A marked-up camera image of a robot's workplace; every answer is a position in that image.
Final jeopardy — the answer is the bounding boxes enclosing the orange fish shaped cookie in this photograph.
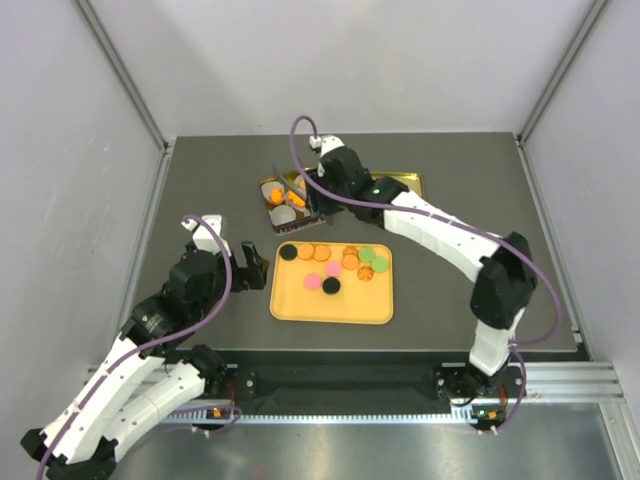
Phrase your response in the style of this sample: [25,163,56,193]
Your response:
[287,191,306,208]

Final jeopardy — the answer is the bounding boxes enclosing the black sandwich cookie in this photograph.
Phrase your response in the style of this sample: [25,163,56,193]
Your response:
[322,277,341,295]

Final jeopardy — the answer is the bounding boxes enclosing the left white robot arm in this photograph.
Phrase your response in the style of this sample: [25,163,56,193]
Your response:
[21,238,269,479]

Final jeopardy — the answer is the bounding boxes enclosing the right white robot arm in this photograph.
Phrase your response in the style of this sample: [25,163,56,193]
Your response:
[305,136,537,402]

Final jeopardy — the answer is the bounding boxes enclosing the black sandwich cookie corner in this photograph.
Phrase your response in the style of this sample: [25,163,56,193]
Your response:
[279,244,297,261]

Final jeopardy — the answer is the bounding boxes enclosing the white paper cup back right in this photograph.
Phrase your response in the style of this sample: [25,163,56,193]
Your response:
[294,175,306,189]

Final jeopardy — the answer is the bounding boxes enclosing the white paper cup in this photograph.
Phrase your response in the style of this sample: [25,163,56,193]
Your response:
[284,190,306,211]
[294,175,306,189]
[261,181,284,206]
[269,205,297,227]

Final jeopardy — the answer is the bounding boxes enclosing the white paper cup centre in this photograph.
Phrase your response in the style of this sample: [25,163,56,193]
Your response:
[284,190,306,211]

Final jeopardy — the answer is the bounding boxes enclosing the white paper cup front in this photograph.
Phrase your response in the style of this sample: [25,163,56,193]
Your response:
[269,205,297,227]

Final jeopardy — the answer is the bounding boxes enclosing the tan round patterned biscuit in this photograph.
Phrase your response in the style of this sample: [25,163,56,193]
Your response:
[297,243,315,260]

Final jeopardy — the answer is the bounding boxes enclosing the pink sandwich cookie lower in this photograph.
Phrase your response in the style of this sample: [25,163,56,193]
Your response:
[303,273,324,291]

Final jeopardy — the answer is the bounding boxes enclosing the pink sandwich cookie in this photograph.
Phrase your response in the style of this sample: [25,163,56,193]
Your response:
[325,261,343,277]
[303,273,324,291]

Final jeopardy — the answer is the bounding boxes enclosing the decorated cookie tin box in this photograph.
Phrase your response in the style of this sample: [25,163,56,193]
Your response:
[259,167,324,235]

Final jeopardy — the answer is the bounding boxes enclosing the tan round biscuit behind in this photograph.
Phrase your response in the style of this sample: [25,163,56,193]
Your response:
[313,244,331,262]

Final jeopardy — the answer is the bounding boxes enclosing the white paper cup back left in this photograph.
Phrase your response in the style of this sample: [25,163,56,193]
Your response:
[261,181,284,206]

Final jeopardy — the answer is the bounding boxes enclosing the gold tin lid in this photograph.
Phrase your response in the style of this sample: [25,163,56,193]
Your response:
[371,172,424,198]

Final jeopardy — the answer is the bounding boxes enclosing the orange swirl cookie upper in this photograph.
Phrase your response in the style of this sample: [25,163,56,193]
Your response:
[342,245,359,260]

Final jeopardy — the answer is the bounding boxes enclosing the orange swirl cookie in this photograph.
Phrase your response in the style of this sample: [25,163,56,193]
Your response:
[342,245,359,260]
[356,265,375,282]

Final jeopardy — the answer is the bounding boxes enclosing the pink sandwich cookie upper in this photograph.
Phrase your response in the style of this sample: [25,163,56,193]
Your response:
[325,261,343,277]

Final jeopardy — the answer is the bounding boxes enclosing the green cookie upper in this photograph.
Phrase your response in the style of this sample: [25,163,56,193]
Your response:
[358,247,377,263]

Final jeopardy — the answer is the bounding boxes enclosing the green cookie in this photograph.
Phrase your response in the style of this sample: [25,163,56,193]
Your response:
[358,247,377,263]
[370,256,389,274]

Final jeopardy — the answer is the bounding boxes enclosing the green cookie right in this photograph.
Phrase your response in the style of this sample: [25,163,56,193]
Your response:
[370,256,389,274]

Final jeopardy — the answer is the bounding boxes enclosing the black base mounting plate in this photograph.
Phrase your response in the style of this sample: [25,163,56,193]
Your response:
[199,349,524,406]

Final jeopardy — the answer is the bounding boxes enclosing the orange swirl cookie right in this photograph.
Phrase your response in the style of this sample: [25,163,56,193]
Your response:
[356,265,375,282]

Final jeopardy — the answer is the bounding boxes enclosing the yellow plastic tray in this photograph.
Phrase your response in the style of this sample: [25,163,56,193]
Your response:
[270,241,394,325]

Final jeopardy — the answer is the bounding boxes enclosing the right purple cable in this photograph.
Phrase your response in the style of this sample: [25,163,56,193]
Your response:
[290,115,561,436]

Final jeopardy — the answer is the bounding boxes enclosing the purple cable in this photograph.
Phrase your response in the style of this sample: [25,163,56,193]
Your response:
[290,115,561,436]
[37,213,236,480]

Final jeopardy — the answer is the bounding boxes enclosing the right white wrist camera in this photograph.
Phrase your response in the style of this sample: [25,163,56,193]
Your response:
[309,134,345,158]

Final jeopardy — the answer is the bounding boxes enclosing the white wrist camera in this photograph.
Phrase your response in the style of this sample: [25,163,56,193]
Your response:
[309,134,345,158]
[181,214,231,255]

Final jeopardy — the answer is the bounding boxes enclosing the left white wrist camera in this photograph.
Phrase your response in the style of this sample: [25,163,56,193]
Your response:
[181,214,231,255]

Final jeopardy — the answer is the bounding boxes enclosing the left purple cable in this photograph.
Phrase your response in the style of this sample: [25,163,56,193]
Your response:
[37,213,236,480]

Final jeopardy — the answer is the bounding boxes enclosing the aluminium frame rail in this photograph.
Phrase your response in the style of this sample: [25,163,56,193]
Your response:
[87,362,626,426]

